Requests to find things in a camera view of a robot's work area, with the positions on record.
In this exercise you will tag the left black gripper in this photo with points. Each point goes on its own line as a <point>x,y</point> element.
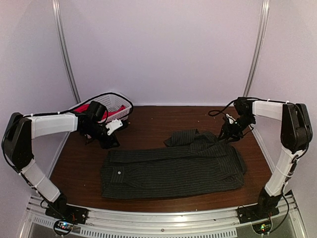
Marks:
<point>107,144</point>

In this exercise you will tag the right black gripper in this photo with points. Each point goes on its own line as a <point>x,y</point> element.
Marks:
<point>228,131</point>

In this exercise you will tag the black pinstriped shirt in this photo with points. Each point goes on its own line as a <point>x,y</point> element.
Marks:
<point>191,163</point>

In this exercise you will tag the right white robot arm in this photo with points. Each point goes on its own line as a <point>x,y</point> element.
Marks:
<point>295,134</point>

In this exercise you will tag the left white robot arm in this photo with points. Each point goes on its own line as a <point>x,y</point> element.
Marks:
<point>27,136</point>

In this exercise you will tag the white plastic laundry basket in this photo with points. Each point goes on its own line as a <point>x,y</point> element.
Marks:
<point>112,101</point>

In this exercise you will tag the red garment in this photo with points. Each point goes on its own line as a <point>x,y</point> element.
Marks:
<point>98,111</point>

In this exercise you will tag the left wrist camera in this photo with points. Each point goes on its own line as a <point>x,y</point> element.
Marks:
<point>112,126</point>

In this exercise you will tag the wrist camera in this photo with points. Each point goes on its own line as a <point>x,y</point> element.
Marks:
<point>243,107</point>
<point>112,126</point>

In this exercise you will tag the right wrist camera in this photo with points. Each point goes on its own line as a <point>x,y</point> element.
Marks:
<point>243,107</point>

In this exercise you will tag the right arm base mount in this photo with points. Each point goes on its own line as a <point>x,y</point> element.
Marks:
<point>262,213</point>

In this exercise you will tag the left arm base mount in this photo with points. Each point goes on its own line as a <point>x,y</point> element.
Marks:
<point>67,215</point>

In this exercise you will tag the left aluminium corner post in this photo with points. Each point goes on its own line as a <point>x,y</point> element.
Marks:
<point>64,51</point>

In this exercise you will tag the aluminium corner post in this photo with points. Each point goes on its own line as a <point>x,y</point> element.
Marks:
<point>64,51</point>
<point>263,21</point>

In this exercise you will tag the right aluminium corner post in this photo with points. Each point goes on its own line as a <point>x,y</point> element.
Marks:
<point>263,21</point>

